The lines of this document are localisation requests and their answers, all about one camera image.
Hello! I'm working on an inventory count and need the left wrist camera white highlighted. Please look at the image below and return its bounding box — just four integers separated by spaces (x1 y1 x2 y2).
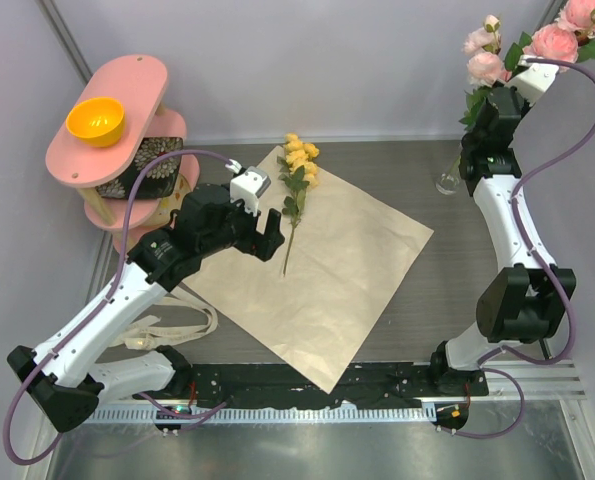
229 167 271 217

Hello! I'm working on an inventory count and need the cream printed ribbon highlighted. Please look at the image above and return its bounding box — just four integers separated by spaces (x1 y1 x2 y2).
109 287 218 351

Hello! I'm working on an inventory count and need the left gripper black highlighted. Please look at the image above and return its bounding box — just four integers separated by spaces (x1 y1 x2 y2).
199 191 284 261

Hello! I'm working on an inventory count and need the round cream patterned plate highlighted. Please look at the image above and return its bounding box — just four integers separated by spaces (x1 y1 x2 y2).
150 174 192 226

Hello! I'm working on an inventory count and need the yellow flower stem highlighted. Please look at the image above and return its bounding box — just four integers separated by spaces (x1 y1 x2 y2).
277 133 320 276

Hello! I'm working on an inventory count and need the yellow plastic bowl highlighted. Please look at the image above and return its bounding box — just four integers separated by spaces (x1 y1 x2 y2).
65 97 126 148

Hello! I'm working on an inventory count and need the orange wrapping paper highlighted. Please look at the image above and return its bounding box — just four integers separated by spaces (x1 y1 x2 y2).
186 143 433 392

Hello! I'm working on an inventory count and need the pink wooden tiered shelf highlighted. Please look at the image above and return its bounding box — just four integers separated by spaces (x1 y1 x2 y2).
45 54 200 245

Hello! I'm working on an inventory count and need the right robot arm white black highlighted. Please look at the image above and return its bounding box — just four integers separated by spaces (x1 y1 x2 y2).
428 86 576 396

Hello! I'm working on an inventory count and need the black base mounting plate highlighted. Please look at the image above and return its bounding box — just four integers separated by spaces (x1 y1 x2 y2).
148 362 489 410

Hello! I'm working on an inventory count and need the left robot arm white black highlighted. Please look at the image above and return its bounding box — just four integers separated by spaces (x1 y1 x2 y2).
7 171 284 433

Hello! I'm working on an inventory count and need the black floral square plate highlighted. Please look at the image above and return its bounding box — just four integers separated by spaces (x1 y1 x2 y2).
96 137 183 200

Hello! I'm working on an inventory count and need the clear glass vase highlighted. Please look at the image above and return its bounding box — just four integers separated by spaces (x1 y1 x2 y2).
435 147 462 196

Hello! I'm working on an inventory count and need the white slotted cable duct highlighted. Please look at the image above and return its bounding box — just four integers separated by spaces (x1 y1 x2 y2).
87 403 436 425

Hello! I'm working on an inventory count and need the aluminium frame rail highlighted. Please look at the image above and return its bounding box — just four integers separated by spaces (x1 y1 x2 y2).
473 360 586 402

